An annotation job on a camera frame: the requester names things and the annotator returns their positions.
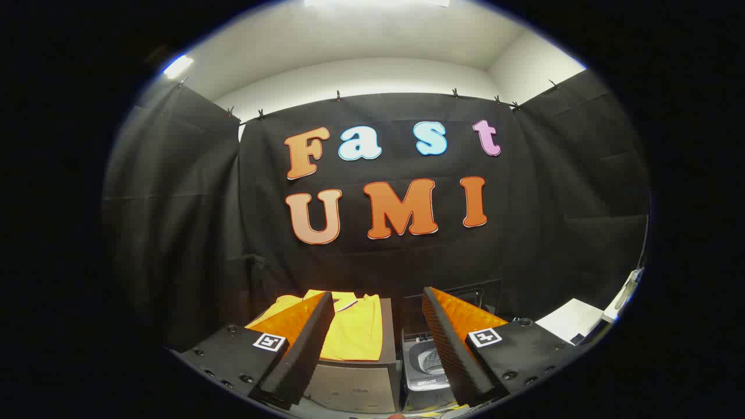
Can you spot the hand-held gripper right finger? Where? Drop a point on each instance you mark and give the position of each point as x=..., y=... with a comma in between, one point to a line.
x=451, y=355

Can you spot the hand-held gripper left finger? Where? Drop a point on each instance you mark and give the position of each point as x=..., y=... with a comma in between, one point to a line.
x=302, y=349

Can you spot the white board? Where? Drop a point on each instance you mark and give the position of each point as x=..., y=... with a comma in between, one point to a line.
x=573, y=320

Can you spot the ceiling light panel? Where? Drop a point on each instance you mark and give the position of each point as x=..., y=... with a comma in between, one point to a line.
x=177, y=66
x=378, y=2

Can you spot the yellow polo shirt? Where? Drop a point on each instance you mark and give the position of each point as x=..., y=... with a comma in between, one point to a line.
x=355, y=331

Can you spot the grey washing machine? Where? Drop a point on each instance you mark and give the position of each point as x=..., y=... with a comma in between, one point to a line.
x=424, y=365

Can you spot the grey cabinet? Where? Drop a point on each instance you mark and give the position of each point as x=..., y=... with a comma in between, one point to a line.
x=349, y=387

